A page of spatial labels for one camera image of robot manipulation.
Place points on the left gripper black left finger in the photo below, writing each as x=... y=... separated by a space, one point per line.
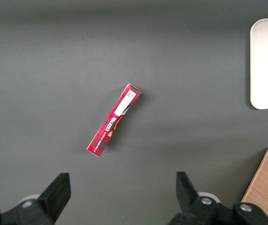
x=47 y=204

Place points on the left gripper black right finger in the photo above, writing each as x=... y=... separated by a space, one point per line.
x=190 y=206

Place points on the wooden drawer cabinet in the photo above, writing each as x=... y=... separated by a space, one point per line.
x=267 y=185

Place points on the red tartan shortbread box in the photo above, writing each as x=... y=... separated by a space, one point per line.
x=115 y=122

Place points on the cream plastic tray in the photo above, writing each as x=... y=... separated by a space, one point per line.
x=267 y=63

